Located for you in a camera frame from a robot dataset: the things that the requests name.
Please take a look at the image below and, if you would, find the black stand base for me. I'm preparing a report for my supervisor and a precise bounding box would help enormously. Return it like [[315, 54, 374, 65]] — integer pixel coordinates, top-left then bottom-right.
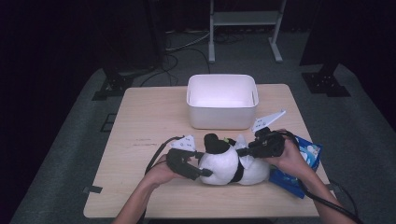
[[92, 66, 135, 102], [300, 62, 352, 98]]

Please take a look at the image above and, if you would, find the grey floor cable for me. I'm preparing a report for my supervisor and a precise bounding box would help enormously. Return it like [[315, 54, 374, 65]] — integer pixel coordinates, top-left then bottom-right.
[[164, 31, 211, 52]]

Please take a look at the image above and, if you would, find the person's right hand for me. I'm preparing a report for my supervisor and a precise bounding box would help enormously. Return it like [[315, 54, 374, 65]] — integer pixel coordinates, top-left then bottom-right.
[[264, 129, 313, 182]]

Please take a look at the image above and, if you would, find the blue tissue packet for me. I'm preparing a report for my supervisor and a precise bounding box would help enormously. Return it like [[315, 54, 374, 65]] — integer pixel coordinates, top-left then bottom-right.
[[269, 134, 323, 200]]

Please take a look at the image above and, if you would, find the panda plush toy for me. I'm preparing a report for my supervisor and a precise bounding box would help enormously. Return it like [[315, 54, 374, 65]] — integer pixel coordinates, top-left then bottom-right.
[[198, 133, 271, 187]]

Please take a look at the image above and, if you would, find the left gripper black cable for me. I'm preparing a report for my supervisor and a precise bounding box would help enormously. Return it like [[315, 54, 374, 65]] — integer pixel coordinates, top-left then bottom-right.
[[144, 135, 185, 175]]

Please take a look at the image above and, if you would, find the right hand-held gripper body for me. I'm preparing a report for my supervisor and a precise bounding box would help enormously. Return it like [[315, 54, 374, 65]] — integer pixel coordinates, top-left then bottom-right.
[[248, 109, 287, 159]]

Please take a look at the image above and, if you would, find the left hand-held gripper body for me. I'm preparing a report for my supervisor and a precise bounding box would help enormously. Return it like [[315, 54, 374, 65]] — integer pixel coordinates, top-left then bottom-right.
[[165, 134, 200, 181]]

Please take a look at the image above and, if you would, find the person's left hand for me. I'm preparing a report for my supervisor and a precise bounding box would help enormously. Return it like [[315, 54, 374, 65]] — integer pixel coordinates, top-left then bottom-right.
[[145, 162, 185, 189]]

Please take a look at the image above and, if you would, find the black upright post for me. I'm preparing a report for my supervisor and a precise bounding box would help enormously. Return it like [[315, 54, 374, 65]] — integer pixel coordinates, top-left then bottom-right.
[[144, 0, 167, 64]]

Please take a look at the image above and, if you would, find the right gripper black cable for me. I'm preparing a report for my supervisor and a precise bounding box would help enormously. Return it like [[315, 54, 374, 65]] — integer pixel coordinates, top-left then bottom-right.
[[278, 130, 364, 224]]

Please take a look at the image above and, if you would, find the black cable tangle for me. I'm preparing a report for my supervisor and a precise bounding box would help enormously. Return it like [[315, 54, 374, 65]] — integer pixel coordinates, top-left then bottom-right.
[[214, 32, 247, 45]]

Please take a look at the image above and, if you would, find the black floor cable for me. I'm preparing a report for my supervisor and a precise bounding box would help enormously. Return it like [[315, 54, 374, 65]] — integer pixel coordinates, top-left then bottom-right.
[[139, 46, 212, 88]]

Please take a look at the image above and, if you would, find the white metal stand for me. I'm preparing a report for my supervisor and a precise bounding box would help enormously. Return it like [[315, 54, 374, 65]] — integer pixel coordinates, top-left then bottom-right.
[[208, 0, 288, 64]]

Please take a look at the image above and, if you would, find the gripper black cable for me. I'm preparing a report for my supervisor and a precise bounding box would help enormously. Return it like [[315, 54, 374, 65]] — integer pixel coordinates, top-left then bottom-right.
[[278, 130, 364, 224], [144, 135, 185, 175]]

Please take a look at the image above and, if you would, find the white plastic bin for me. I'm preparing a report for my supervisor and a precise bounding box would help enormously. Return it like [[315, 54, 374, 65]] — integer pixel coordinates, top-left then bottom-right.
[[186, 74, 260, 131]]

